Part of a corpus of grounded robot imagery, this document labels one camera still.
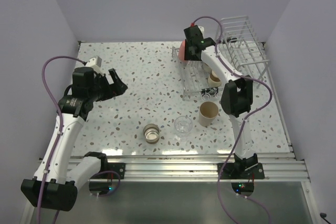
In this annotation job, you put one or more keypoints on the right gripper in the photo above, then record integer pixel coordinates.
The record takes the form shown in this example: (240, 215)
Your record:
(188, 56)

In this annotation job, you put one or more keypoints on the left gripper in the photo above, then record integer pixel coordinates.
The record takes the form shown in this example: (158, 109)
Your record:
(115, 89)

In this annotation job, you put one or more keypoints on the pink plastic cup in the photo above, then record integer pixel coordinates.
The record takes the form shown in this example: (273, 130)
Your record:
(181, 53)

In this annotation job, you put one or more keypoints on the steel cup with cork band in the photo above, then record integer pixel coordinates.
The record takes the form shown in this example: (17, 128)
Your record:
(207, 68)

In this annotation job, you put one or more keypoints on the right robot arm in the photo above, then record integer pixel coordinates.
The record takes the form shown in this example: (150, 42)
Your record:
(237, 96)

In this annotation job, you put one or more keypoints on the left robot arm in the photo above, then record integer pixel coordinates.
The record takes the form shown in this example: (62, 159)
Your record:
(53, 185)

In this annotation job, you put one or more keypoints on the beige plastic cup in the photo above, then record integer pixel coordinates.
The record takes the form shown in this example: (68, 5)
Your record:
(207, 113)

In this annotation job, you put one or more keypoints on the large clear glass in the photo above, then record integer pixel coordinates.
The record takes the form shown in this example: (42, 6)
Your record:
(183, 126)

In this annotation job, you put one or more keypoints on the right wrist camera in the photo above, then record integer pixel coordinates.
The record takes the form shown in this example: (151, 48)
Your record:
(201, 28)

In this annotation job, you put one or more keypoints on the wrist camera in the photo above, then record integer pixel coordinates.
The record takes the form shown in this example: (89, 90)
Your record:
(95, 64)
(201, 28)

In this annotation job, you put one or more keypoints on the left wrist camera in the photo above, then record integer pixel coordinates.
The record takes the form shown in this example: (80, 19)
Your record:
(95, 64)

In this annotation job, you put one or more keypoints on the white wire dish rack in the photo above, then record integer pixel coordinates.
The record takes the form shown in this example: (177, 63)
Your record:
(239, 47)

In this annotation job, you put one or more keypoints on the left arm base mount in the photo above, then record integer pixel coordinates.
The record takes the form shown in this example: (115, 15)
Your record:
(107, 182)

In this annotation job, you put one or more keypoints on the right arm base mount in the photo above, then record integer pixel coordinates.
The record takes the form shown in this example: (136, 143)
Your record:
(243, 182)

